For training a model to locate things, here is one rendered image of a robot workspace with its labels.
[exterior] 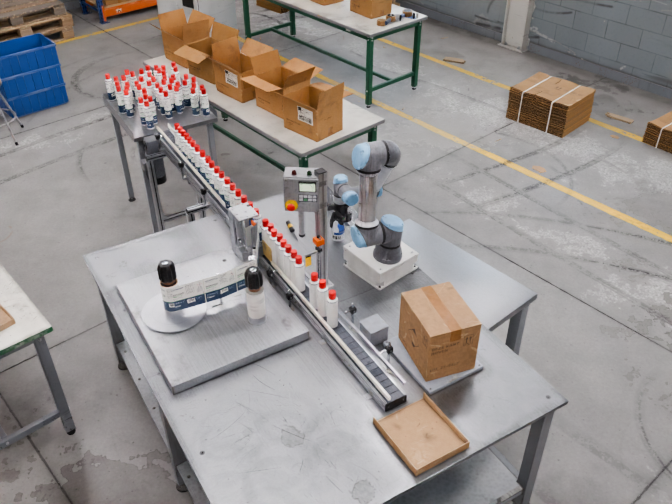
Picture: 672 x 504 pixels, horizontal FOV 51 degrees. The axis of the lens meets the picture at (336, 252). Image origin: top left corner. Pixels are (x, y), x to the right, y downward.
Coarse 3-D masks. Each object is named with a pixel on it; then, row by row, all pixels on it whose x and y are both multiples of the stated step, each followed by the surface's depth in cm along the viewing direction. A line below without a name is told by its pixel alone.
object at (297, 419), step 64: (128, 256) 382; (192, 256) 382; (128, 320) 341; (384, 320) 341; (256, 384) 308; (320, 384) 308; (512, 384) 308; (192, 448) 281; (256, 448) 281; (320, 448) 281; (384, 448) 281
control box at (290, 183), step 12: (288, 168) 329; (300, 168) 329; (312, 168) 329; (288, 180) 324; (300, 180) 323; (312, 180) 323; (288, 192) 328; (300, 192) 327; (312, 192) 327; (300, 204) 331; (312, 204) 331
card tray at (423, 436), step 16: (400, 416) 293; (416, 416) 293; (432, 416) 293; (384, 432) 283; (400, 432) 287; (416, 432) 287; (432, 432) 287; (448, 432) 286; (400, 448) 280; (416, 448) 280; (432, 448) 280; (448, 448) 280; (464, 448) 279; (416, 464) 274; (432, 464) 272
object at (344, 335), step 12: (228, 216) 404; (300, 300) 345; (312, 312) 338; (348, 336) 325; (360, 348) 318; (360, 360) 313; (372, 360) 313; (372, 372) 307; (372, 384) 301; (384, 384) 301; (384, 396) 296; (396, 396) 296
